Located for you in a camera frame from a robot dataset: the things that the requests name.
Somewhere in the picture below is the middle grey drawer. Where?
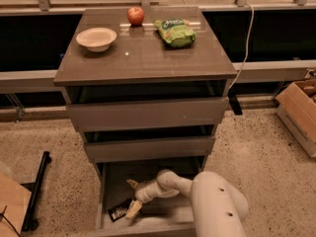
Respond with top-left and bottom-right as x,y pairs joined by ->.
84,136 -> 215,163

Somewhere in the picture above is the white paper bowl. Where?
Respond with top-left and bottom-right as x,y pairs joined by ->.
76,28 -> 117,52

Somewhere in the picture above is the green chip bag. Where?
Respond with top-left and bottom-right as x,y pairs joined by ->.
153,19 -> 197,48

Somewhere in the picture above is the black power adapter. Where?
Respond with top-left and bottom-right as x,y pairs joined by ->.
229,95 -> 243,116

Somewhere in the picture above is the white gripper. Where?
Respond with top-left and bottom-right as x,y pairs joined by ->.
125,180 -> 158,219

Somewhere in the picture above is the black metal stand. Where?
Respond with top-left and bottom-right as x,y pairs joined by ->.
22,151 -> 51,231

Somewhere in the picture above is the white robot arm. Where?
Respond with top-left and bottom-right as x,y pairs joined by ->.
125,169 -> 249,237

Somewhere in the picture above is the cardboard box right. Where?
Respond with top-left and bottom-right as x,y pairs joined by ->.
276,79 -> 316,157

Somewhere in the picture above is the bottom open grey drawer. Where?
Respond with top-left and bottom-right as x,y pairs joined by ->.
87,157 -> 200,237

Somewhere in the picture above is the black thin cable left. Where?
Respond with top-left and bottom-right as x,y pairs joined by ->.
0,205 -> 22,237

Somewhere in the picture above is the top grey drawer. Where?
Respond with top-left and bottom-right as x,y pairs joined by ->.
67,97 -> 228,131

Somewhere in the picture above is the red apple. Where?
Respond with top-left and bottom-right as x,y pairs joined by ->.
127,7 -> 144,26

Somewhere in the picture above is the grey drawer cabinet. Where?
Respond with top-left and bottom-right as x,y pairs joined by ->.
53,6 -> 238,237

